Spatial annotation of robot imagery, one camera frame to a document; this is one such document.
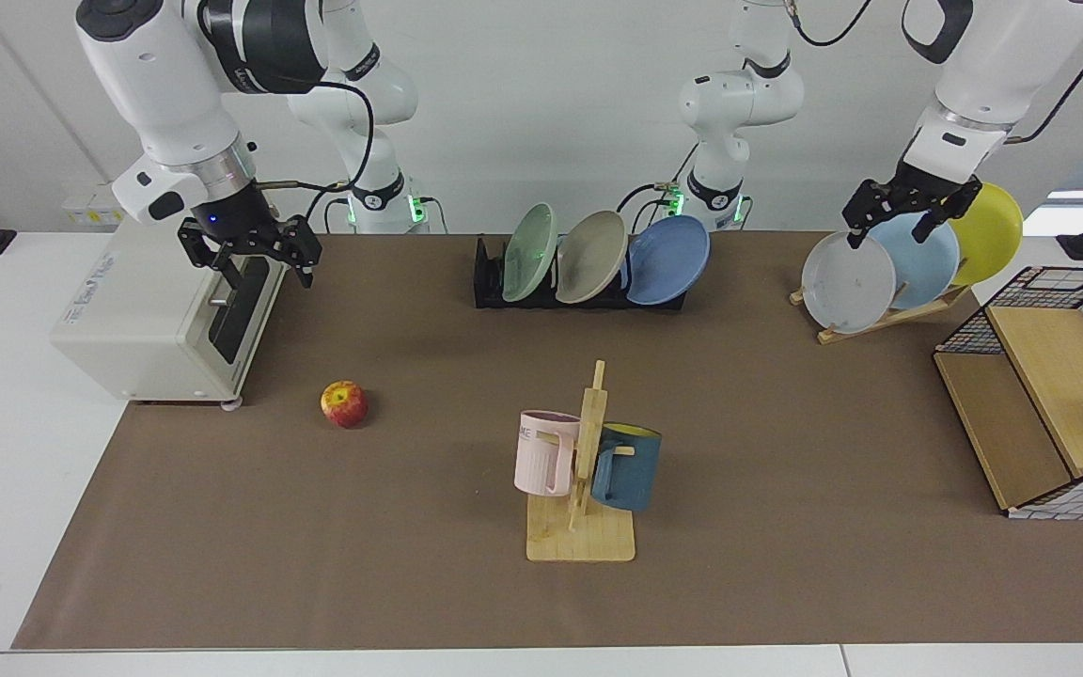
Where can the pale green plate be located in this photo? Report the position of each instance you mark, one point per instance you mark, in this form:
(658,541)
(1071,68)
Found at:
(530,252)

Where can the yellow plate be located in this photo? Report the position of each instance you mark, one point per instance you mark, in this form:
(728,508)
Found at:
(988,240)

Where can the grey white plate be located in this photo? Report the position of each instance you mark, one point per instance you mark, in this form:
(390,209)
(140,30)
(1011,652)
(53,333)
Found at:
(844,287)

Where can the beige plate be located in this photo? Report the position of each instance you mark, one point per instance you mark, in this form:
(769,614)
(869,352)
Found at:
(590,256)

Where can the wooden plate rack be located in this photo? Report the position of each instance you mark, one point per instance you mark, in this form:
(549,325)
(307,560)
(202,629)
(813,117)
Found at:
(880,322)

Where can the pale toaster oven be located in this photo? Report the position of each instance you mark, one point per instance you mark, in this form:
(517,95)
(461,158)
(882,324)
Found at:
(147,310)

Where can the black dish rack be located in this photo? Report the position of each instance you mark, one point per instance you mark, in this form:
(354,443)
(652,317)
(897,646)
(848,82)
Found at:
(487,282)

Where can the red yellow apple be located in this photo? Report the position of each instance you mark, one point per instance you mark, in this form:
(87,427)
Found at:
(344,404)

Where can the brown table cloth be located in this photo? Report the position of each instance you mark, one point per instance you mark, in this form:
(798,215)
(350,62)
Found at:
(410,545)

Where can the dark blue cup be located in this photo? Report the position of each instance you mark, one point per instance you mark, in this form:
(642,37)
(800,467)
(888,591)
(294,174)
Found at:
(631,470)

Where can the light blue plate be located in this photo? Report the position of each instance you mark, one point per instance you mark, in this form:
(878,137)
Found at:
(922,268)

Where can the white wall socket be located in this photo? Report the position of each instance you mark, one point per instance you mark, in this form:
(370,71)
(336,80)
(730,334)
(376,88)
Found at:
(90,212)

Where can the pink cup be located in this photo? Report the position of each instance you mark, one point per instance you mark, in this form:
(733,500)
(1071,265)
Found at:
(541,456)

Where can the wooden cup stand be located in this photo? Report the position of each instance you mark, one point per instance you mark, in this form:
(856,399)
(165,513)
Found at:
(587,536)

